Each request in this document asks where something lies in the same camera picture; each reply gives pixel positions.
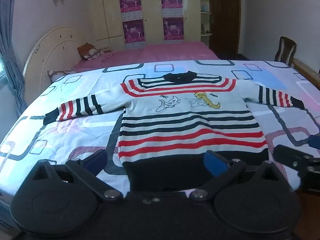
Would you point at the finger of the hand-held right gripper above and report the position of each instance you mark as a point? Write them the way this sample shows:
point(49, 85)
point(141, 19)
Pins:
point(314, 141)
point(292, 157)

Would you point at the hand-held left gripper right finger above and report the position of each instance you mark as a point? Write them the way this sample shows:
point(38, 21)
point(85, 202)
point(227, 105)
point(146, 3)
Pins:
point(215, 162)

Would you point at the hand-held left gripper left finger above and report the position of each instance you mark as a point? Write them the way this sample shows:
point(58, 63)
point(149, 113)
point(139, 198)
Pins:
point(100, 159)

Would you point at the striped cartoon sweater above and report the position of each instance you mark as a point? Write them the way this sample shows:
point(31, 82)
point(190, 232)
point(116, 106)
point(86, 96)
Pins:
point(190, 120)

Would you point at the white blanket with square print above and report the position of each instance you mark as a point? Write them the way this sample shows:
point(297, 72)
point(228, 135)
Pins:
point(75, 130)

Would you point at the white brown patterned pillow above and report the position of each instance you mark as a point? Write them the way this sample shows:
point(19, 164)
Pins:
point(60, 74)

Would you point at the dark wooden chair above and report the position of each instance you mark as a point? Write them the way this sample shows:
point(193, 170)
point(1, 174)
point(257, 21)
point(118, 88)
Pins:
point(285, 48)

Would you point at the orange patterned pillow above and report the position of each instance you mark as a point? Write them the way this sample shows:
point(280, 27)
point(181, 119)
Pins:
point(87, 51)

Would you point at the cream round headboard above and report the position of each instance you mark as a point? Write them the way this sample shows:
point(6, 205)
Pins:
point(50, 50)

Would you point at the pink bed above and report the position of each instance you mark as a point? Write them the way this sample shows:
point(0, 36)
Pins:
point(162, 52)

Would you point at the blue curtain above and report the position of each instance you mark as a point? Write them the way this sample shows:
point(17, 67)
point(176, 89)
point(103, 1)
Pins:
point(10, 55)

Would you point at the cream corner shelf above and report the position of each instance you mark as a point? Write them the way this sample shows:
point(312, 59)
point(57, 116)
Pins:
point(205, 20)

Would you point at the dark wooden door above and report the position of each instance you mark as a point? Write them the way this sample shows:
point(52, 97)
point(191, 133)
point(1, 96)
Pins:
point(225, 17)

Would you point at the cream wardrobe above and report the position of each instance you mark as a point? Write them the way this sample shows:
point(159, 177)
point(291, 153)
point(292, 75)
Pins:
point(152, 10)

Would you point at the wooden bed frame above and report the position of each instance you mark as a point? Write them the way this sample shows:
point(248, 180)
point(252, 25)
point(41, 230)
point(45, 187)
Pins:
point(306, 71)

